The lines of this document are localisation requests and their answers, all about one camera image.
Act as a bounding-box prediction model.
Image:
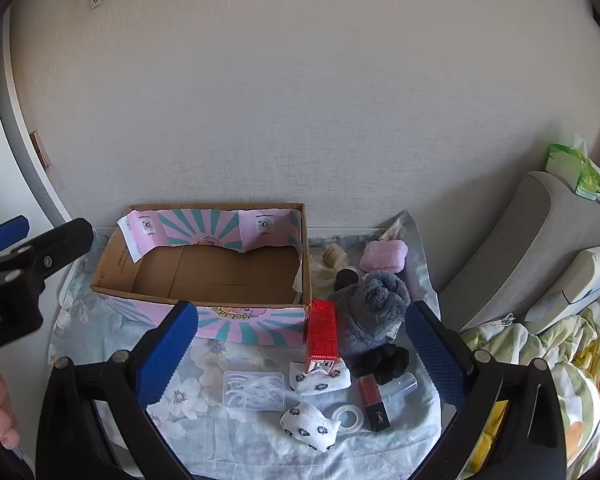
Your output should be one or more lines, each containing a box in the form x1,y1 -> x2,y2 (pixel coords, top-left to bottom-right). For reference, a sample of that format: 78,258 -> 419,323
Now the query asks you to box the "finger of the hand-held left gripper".
0,218 -> 94,288
0,215 -> 30,261

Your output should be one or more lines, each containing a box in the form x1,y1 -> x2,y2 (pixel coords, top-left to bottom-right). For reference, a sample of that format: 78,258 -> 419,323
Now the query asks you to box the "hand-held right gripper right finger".
404,301 -> 567,480

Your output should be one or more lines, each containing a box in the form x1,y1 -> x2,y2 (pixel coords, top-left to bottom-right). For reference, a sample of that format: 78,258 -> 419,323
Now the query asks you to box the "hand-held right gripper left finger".
35,300 -> 199,480

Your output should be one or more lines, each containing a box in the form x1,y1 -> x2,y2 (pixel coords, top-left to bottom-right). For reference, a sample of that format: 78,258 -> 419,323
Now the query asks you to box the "small clear cup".
380,374 -> 419,402

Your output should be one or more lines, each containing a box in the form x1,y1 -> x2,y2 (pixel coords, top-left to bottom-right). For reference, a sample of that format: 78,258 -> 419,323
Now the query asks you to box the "grey plush toy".
327,269 -> 413,356

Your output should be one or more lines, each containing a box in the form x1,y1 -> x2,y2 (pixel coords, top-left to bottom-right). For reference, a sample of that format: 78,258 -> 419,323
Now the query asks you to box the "clear plastic box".
222,370 -> 286,411

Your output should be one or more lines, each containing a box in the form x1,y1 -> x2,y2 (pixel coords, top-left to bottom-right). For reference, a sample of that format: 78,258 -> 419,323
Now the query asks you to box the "pink printed cardboard box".
90,202 -> 313,348

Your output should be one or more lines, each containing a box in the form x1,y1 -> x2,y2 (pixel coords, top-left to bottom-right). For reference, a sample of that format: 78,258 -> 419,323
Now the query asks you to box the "red drink carton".
305,299 -> 343,378

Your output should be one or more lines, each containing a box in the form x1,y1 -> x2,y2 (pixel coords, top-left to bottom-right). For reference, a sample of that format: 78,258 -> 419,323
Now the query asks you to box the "pink fluffy cloth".
359,239 -> 409,275

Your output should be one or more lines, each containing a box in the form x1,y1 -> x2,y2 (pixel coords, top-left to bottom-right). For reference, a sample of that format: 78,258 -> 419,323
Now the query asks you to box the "white patterned sock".
279,401 -> 342,455

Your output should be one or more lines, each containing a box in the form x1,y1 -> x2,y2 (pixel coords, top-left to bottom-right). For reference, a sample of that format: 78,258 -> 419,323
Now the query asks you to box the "person's left hand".
0,350 -> 22,453

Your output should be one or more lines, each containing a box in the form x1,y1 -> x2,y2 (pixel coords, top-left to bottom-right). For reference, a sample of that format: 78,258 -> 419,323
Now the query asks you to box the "black sock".
355,342 -> 411,386

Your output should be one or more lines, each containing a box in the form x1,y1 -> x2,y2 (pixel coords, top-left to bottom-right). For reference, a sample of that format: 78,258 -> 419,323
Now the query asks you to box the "small brown block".
30,130 -> 54,169

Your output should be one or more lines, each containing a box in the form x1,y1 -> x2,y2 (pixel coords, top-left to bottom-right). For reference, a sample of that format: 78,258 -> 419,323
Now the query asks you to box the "floral patterned pouch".
289,360 -> 352,395

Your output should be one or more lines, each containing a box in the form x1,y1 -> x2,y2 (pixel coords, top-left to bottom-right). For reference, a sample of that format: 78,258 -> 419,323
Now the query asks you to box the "clear tape roll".
330,402 -> 365,432

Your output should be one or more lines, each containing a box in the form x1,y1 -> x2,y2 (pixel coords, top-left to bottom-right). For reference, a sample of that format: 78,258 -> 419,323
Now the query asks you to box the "cream small jar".
322,244 -> 349,267

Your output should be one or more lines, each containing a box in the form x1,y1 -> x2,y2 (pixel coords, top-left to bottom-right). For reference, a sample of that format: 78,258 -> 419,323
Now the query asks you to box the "grey cushion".
440,171 -> 600,333

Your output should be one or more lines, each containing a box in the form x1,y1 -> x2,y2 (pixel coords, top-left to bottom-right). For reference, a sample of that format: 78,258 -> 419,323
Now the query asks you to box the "floral blanket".
455,292 -> 600,480

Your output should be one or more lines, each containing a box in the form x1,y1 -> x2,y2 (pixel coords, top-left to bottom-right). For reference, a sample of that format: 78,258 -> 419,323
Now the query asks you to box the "white pillow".
525,244 -> 600,322

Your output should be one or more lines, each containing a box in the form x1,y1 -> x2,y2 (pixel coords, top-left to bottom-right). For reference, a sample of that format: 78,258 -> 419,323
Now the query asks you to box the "green tissue pack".
545,134 -> 600,206

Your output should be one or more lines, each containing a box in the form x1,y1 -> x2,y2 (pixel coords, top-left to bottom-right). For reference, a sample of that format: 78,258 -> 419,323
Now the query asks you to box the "white curved frame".
0,10 -> 72,228

